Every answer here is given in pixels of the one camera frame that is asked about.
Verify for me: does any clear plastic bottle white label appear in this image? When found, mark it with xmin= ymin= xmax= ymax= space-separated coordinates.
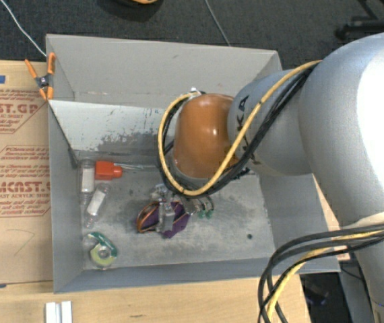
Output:
xmin=80 ymin=158 xmax=96 ymax=195
xmin=84 ymin=182 xmax=113 ymax=229

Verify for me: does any brown cardboard board red print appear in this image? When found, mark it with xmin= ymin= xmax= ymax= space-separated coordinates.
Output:
xmin=0 ymin=58 xmax=55 ymax=289

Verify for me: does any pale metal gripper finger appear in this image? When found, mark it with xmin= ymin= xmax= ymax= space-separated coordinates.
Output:
xmin=164 ymin=203 xmax=177 ymax=232
xmin=157 ymin=199 xmax=166 ymax=231

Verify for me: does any green and clear tape dispenser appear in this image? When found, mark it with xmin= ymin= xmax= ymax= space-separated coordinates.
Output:
xmin=83 ymin=231 xmax=119 ymax=271

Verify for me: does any grey metal bin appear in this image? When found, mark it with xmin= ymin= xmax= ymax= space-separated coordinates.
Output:
xmin=45 ymin=34 xmax=342 ymax=294

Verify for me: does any red plastic cap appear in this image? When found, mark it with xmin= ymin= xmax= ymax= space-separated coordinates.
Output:
xmin=94 ymin=160 xmax=124 ymax=181

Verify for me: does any brown ring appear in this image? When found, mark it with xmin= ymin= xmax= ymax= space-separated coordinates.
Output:
xmin=136 ymin=201 xmax=162 ymax=234

